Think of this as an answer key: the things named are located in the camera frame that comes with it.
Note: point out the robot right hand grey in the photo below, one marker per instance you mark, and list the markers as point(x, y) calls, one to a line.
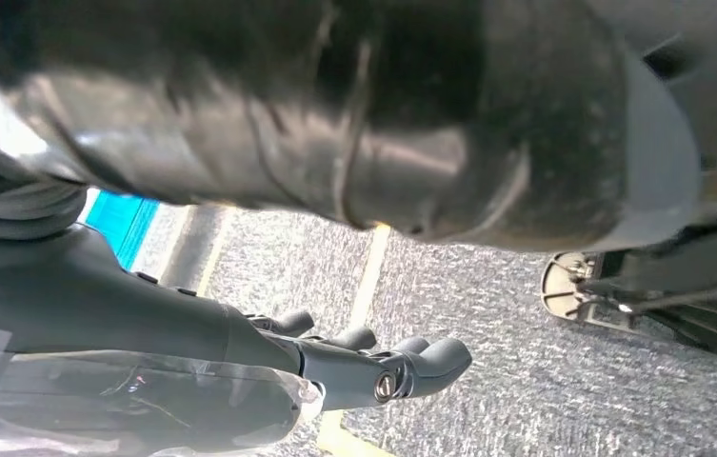
point(112, 315)

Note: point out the blue metal shelf rack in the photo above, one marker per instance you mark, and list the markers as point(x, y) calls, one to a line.
point(121, 230)

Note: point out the yellow floor tape marking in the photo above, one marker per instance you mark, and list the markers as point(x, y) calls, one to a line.
point(364, 315)

